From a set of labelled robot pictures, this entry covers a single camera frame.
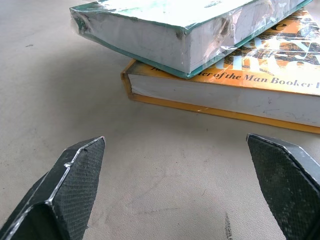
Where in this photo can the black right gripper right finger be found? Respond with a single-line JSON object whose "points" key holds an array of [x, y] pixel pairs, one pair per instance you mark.
{"points": [[287, 180]]}

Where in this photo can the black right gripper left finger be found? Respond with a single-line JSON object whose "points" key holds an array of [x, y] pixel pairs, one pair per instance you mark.
{"points": [[67, 190]]}

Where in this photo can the teal plastic-wrapped book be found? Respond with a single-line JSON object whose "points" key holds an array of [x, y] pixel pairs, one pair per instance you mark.
{"points": [[160, 35]]}

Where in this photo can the yellow Man Booker book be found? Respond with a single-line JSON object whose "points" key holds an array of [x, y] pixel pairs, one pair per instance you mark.
{"points": [[250, 97]]}

